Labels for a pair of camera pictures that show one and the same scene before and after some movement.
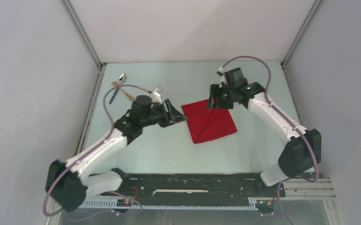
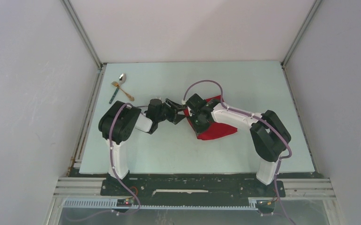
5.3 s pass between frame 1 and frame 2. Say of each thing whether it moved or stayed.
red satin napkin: stayed
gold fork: stayed
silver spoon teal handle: stayed
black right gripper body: moved
